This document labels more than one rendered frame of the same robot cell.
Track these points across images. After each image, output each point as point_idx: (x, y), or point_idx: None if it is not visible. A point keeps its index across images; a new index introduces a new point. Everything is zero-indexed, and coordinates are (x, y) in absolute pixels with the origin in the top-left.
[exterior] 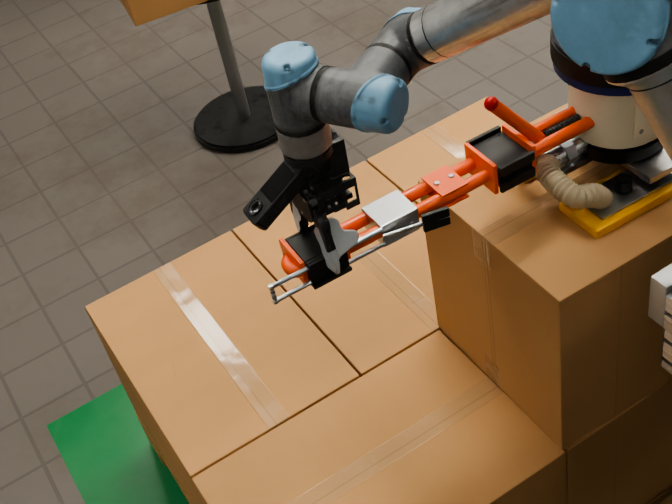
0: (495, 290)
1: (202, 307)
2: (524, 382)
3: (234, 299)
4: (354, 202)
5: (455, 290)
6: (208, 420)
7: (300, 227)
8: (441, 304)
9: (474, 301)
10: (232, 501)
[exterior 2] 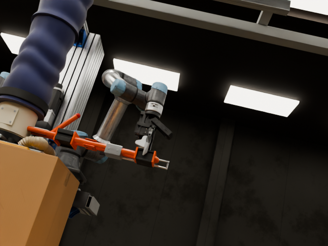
0: (63, 198)
1: None
2: (51, 245)
3: None
4: (137, 136)
5: (44, 219)
6: None
7: (148, 147)
8: (29, 242)
9: (51, 216)
10: None
